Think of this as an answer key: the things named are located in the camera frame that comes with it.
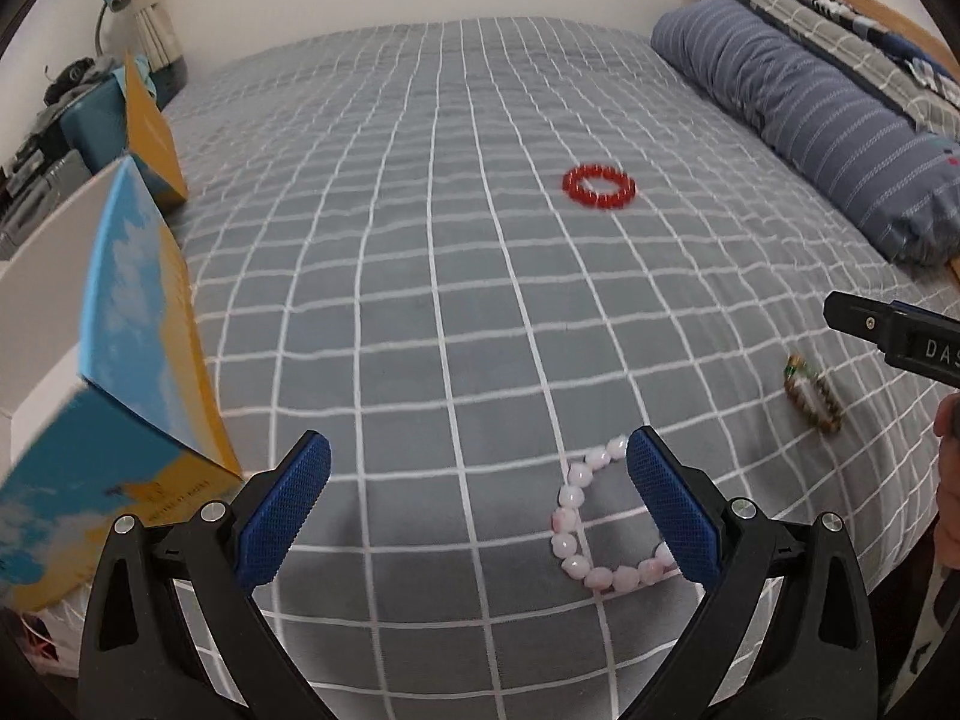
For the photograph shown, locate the brown wooden bead bracelet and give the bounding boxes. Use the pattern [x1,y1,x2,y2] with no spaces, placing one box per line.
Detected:
[782,352,845,436]

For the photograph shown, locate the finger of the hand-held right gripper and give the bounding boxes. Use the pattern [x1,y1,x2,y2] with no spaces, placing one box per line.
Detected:
[823,291,897,352]

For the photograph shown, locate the person's right hand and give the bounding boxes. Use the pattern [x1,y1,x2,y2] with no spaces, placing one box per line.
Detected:
[932,390,960,567]

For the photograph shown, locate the orange blue box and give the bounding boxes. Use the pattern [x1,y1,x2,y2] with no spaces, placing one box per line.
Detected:
[122,51,190,212]

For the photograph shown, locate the dark desk clutter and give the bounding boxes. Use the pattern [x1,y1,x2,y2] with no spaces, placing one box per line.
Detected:
[41,56,125,106]

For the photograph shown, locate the blue striped pillow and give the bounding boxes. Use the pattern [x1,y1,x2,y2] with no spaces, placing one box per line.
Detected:
[649,0,960,267]

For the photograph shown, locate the red bead bracelet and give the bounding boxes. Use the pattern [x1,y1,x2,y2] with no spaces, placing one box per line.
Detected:
[562,163,637,209]

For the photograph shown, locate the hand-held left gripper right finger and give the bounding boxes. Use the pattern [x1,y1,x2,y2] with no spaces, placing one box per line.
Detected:
[625,426,901,720]

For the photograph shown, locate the person's patterned clothing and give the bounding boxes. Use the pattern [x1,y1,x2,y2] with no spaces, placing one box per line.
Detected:
[885,540,960,720]

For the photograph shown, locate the grey checked pillow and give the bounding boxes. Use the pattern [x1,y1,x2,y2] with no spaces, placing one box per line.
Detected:
[720,0,960,128]

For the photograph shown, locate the white plastic bag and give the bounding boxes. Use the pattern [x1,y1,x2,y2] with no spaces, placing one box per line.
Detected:
[15,604,85,680]

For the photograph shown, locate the silver radio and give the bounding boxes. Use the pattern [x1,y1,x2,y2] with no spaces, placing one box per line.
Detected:
[0,127,91,256]

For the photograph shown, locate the blue and yellow box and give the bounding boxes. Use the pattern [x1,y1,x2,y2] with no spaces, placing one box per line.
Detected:
[0,156,245,612]

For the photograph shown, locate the grey checked bed sheet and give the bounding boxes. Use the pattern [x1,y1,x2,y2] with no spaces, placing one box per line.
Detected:
[45,15,960,720]

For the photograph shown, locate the teal storage box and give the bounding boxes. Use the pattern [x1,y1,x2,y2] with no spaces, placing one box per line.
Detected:
[60,75,128,173]

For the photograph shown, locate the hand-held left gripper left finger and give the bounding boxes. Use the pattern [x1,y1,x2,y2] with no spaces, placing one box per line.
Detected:
[79,429,332,720]

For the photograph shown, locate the pale pink bead bracelet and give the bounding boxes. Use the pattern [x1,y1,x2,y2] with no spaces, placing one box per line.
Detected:
[550,431,683,593]

